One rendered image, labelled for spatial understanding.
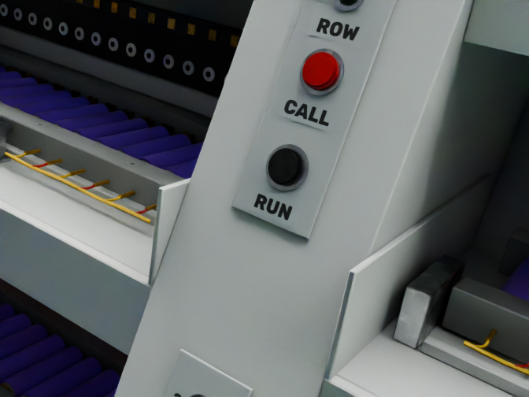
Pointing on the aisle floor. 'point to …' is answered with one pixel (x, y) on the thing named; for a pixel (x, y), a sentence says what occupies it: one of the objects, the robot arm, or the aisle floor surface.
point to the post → (501, 77)
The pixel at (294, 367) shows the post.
